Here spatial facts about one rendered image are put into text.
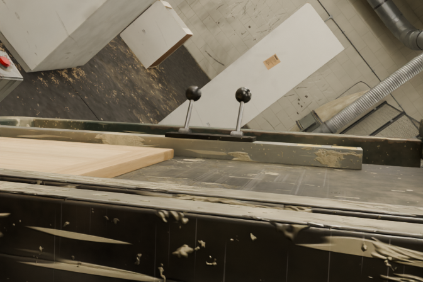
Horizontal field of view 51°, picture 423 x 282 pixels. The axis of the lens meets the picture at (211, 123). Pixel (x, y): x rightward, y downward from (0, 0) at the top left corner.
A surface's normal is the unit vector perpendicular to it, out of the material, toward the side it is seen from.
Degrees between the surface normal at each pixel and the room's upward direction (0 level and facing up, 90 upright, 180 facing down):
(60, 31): 90
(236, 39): 90
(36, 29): 90
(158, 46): 90
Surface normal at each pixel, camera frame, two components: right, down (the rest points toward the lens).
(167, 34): -0.17, 0.17
